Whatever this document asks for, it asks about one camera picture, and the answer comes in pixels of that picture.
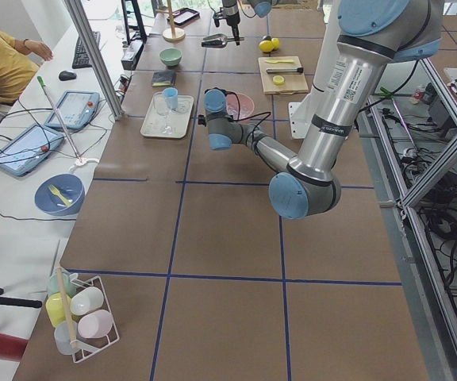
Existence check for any yellow plastic fork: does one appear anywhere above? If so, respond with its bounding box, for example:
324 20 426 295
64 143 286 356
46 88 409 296
48 184 71 207

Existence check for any far teach pendant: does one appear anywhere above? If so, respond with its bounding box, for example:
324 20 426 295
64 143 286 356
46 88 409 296
56 90 100 131

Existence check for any person in yellow shirt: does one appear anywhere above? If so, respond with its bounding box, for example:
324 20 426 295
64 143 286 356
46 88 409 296
0 30 53 106

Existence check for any aluminium frame post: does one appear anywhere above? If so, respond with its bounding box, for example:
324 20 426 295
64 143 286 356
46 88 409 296
64 0 124 121

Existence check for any green bowl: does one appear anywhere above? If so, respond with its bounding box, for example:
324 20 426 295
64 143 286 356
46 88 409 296
159 48 182 67

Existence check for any black keyboard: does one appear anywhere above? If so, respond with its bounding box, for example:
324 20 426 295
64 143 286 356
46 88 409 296
71 37 92 69

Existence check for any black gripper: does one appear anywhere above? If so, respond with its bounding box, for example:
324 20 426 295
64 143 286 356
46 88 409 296
213 0 240 45

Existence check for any wooden rack handle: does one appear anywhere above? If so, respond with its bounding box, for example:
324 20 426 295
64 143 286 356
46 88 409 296
56 267 78 348

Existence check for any clear wine glass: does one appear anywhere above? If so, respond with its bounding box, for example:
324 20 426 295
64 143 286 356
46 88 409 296
152 93 173 136

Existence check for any teach pendant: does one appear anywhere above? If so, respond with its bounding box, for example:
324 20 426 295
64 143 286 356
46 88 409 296
0 124 64 177
56 90 100 131

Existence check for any green cup in rack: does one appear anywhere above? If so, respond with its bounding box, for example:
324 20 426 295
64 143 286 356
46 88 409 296
47 270 77 298

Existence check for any near teach pendant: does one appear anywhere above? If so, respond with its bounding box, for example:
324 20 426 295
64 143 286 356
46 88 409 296
0 124 64 177

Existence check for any pink cup in rack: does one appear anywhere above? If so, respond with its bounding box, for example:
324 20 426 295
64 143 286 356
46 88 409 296
78 310 113 339

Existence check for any white wire cup rack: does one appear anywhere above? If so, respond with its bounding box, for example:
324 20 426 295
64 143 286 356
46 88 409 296
65 272 120 364

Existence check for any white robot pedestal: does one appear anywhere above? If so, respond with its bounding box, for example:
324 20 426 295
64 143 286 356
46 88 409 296
288 99 314 139

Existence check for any lemon half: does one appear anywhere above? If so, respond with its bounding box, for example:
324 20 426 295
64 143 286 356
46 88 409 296
272 75 286 86

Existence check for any grey cup in rack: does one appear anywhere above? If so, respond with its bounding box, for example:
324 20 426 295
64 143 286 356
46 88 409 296
54 321 79 355

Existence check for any dark tray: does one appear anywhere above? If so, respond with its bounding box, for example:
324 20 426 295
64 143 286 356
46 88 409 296
172 7 200 27

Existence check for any yellow plastic knife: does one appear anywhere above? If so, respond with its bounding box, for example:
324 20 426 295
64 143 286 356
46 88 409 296
264 60 294 64

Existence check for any yellow cup in rack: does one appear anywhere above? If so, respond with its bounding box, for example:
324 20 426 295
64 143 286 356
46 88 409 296
45 292 66 328

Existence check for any white rod with green tip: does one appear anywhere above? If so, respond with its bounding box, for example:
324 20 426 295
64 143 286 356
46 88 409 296
36 75 99 174

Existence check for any blue bowl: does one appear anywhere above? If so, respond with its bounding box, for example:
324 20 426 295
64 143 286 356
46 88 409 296
34 173 85 217

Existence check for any white cup in rack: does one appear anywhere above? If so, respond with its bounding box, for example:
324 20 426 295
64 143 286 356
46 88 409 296
70 287 104 316

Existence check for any light blue cup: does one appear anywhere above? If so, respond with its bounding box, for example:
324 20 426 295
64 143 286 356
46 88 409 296
162 87 179 111

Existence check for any wooden mug stand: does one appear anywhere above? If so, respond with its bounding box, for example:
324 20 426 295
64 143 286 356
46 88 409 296
162 0 186 42

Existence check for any wooden cutting board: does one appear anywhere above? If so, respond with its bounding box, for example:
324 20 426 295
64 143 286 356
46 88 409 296
258 56 309 95

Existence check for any black computer mouse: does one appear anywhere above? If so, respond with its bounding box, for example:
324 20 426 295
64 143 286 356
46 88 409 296
58 71 77 81

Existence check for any white bear tray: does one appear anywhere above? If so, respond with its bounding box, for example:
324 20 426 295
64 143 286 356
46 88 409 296
140 93 194 139

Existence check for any pink bowl with ice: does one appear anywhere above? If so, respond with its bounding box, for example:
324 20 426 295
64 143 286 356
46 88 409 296
226 93 255 119

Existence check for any yellow lemon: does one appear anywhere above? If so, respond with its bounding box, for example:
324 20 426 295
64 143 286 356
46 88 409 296
259 40 275 53
271 37 281 50

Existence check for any metal ice scoop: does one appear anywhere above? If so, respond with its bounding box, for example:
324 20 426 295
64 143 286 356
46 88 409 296
201 33 244 48

